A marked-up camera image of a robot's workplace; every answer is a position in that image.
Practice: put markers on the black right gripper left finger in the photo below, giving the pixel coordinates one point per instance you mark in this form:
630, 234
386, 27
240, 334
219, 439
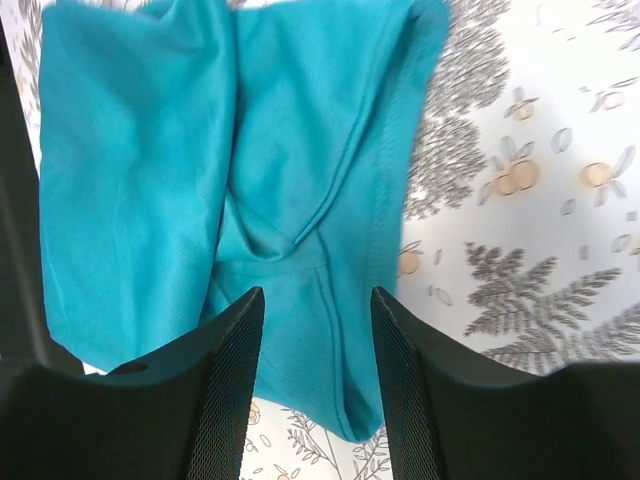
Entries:
179, 412

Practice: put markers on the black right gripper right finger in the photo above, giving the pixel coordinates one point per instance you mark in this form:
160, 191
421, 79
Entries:
451, 413

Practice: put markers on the teal t shirt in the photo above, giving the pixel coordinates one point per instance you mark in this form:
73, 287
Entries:
192, 151

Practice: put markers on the floral patterned table mat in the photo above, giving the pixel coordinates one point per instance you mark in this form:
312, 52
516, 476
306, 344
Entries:
521, 221

